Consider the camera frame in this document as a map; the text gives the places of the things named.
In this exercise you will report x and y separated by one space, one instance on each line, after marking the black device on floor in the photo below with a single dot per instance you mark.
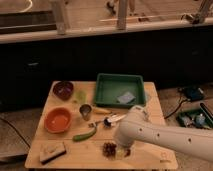
192 93

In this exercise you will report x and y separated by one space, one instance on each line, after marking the green bin with tools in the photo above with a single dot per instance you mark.
200 118

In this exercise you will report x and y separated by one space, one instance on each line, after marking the pale green vegetable toy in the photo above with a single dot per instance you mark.
79 97

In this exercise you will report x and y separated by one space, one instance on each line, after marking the dark maroon bowl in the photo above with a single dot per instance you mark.
63 90

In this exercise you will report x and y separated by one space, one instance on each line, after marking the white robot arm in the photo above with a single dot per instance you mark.
136 127

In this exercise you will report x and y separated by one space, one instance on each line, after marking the bunch of red grapes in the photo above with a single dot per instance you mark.
112 150

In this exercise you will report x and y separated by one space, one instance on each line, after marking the green plastic tray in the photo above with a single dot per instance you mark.
110 86

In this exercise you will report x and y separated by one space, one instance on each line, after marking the orange red bowl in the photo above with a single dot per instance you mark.
57 120

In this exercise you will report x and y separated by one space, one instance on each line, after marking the green chili pepper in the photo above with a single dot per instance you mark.
85 136

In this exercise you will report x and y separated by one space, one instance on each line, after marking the small metal cup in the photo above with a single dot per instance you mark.
85 111

